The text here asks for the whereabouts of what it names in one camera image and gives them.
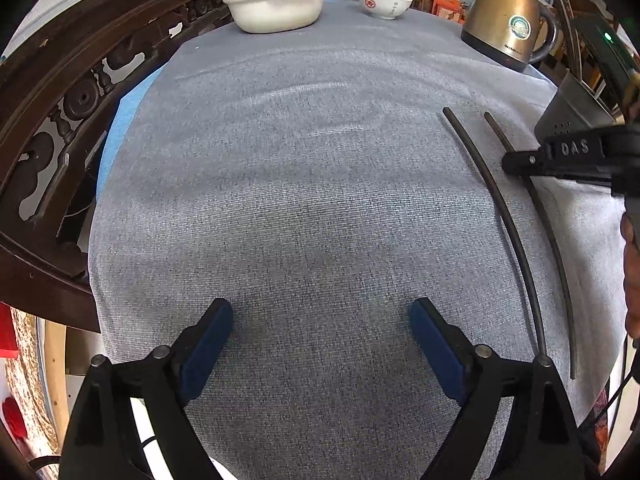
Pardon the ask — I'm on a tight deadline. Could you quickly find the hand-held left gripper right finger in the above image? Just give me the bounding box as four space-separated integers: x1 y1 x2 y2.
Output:
407 297 586 480

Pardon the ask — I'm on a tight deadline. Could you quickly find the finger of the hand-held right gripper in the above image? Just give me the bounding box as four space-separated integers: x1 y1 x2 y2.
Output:
520 165 640 197
502 125 640 177

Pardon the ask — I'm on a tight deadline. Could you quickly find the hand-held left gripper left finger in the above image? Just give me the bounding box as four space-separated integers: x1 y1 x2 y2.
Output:
59 297 234 480

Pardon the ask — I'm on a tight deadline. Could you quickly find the bunch of dark chopsticks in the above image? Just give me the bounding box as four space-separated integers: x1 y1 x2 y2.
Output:
537 0 585 81

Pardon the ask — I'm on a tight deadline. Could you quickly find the dark metal chopstick cup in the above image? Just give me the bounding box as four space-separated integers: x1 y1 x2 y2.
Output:
534 74 620 137

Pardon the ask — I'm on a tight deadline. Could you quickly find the single dark wooden chopstick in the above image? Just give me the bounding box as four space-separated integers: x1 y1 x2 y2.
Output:
442 107 548 361
483 112 578 380

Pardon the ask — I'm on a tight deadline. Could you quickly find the person's right hand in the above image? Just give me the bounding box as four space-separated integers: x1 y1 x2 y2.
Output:
620 212 640 339

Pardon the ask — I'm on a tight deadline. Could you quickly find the bronze electric kettle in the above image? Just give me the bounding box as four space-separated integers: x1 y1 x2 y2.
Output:
460 0 558 73

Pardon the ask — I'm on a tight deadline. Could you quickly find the orange cardboard box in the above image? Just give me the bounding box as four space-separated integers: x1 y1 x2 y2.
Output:
431 0 473 24

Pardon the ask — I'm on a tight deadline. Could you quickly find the gold patterned bag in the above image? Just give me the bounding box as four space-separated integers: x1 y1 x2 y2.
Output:
10 307 66 461

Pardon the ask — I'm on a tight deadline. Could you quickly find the grey table cloth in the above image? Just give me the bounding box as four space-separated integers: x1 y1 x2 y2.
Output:
87 0 628 480

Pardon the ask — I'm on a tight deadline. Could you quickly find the red gift box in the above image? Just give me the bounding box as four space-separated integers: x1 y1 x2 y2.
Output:
0 302 21 359

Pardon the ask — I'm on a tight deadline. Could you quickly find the red round ornament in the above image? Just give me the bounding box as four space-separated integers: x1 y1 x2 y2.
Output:
0 395 28 442

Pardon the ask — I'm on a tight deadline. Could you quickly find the white bowl with red band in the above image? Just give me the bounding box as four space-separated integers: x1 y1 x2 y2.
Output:
357 0 415 21

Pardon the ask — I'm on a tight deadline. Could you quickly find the blue table cover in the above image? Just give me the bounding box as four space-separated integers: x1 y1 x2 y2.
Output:
96 67 167 203

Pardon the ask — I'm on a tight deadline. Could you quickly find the carved dark wooden sideboard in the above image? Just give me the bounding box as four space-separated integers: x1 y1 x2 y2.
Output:
0 0 237 333

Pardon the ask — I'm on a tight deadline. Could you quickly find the white plastic basin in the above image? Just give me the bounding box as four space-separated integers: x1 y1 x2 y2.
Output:
221 0 331 35

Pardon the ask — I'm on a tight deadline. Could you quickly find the black cable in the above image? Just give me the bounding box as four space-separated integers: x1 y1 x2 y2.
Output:
577 337 639 433

